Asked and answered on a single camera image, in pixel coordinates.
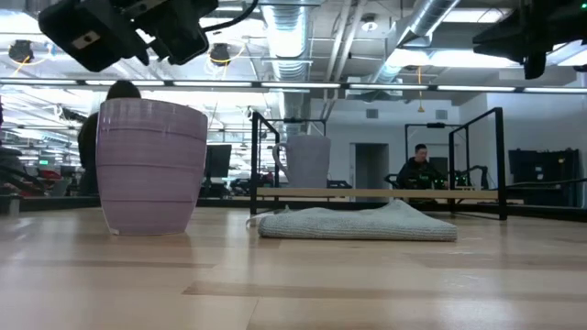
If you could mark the round ceiling sensor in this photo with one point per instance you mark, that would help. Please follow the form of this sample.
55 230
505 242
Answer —
369 24

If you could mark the purple ribbed cup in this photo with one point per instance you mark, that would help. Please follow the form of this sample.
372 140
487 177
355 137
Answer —
151 174

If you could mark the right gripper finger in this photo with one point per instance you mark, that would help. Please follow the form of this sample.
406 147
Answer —
504 41

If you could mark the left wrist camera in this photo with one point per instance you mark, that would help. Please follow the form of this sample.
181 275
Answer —
183 32

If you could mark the black ceiling camera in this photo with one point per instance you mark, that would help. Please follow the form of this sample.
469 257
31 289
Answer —
220 53
20 50

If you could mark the black cabinet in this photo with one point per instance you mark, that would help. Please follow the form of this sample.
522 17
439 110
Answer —
546 176

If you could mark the seated person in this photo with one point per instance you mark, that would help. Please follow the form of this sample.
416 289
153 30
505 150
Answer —
419 174

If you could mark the grey folded towel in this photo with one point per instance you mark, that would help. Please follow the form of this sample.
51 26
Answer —
357 224

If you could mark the grey wall vent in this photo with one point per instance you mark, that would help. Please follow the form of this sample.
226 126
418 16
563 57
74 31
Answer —
441 114
372 113

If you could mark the black table frame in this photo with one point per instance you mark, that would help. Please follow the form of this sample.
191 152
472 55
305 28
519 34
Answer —
229 202

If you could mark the silver slanted air duct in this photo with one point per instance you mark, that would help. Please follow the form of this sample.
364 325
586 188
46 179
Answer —
426 18

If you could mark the wooden shelf black metal frame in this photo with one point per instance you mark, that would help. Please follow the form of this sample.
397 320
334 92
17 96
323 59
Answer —
376 193

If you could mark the black background robot arm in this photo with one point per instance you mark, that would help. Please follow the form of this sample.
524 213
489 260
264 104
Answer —
390 181
340 184

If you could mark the long LED light bar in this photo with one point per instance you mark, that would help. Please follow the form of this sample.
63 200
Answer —
211 84

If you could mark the blue-grey mug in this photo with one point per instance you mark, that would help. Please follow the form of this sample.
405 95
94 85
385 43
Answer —
305 160

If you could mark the black background monitor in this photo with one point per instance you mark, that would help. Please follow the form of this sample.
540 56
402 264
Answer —
219 160

